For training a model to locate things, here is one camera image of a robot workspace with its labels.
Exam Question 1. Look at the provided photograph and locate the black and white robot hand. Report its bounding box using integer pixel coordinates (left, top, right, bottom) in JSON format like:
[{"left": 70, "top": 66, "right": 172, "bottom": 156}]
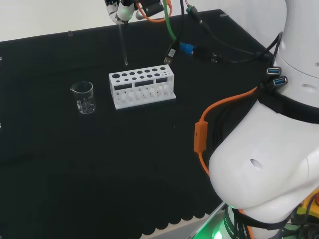
[{"left": 104, "top": 0, "right": 146, "bottom": 25}]

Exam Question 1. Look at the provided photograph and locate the clear glass rod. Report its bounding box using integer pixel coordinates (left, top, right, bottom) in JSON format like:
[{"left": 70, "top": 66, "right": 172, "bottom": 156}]
[{"left": 118, "top": 21, "right": 129, "bottom": 66}]

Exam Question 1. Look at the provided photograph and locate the white test tube rack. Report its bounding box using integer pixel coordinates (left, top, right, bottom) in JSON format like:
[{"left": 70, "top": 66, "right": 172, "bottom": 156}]
[{"left": 108, "top": 64, "right": 177, "bottom": 110}]

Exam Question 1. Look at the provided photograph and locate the clear glass beaker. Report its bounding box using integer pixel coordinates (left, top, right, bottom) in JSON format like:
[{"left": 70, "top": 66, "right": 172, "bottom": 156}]
[{"left": 70, "top": 80, "right": 97, "bottom": 115}]

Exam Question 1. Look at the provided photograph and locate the black USB plug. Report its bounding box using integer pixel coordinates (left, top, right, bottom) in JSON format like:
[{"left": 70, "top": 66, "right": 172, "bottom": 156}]
[{"left": 163, "top": 42, "right": 179, "bottom": 65}]

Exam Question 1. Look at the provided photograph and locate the black bench cloth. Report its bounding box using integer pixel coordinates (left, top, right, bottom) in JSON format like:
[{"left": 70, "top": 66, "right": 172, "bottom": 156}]
[{"left": 0, "top": 9, "right": 275, "bottom": 239}]

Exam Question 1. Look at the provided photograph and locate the yellow stop button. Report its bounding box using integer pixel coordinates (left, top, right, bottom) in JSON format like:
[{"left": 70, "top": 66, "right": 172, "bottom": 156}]
[{"left": 296, "top": 188, "right": 319, "bottom": 218}]

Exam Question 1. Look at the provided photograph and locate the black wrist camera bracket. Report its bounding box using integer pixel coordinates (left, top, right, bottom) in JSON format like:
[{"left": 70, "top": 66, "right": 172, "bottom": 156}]
[{"left": 142, "top": 0, "right": 163, "bottom": 16}]

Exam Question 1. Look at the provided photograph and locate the green cable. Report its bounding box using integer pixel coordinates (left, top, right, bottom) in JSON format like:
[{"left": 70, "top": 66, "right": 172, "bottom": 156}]
[{"left": 162, "top": 0, "right": 178, "bottom": 44}]

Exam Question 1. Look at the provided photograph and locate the thin black cable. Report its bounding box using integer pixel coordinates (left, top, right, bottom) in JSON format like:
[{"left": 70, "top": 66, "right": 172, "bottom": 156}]
[{"left": 179, "top": 0, "right": 187, "bottom": 44}]

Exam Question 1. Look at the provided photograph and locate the blue cable connector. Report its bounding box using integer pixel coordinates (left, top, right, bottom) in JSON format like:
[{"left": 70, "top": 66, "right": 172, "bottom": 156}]
[{"left": 179, "top": 41, "right": 195, "bottom": 54}]

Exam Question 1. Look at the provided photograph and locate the thick black cable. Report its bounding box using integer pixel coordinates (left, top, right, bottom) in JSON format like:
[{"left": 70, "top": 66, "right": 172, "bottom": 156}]
[{"left": 193, "top": 11, "right": 285, "bottom": 57}]

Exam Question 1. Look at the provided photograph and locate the black cable with inline connectors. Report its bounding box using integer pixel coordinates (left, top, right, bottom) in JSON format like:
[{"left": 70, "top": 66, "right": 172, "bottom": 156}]
[{"left": 194, "top": 46, "right": 274, "bottom": 64}]

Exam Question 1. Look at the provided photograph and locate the orange cable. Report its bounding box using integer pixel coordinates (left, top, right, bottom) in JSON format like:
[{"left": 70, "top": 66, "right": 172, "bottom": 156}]
[{"left": 136, "top": 0, "right": 261, "bottom": 239}]

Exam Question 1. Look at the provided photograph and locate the black cable bundle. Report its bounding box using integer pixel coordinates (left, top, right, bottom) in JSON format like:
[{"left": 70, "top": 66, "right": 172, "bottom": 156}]
[{"left": 205, "top": 86, "right": 262, "bottom": 160}]

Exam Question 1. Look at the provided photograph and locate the grey metal base plate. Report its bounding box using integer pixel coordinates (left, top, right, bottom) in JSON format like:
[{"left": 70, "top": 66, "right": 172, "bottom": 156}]
[{"left": 191, "top": 201, "right": 227, "bottom": 239}]

